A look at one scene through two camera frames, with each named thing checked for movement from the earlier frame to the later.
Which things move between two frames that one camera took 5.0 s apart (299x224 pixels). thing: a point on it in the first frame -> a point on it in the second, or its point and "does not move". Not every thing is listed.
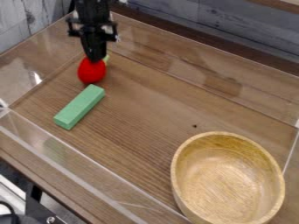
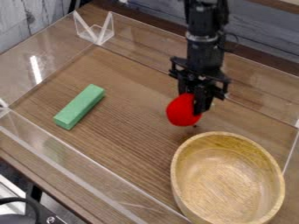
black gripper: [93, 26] -> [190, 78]
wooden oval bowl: [227, 179] does not move
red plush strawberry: [90, 71] -> [180, 110]
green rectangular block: [73, 112] does not move
